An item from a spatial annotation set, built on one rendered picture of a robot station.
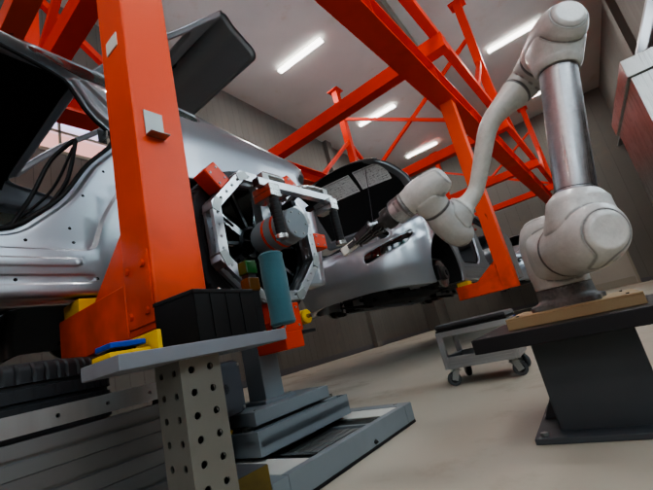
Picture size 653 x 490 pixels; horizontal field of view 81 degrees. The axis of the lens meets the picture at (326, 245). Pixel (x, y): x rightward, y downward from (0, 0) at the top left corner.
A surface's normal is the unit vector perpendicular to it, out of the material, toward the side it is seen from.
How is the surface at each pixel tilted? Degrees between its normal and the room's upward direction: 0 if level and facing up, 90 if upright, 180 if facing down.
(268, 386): 90
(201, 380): 90
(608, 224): 96
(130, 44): 90
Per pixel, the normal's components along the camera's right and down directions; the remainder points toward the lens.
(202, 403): 0.76, -0.33
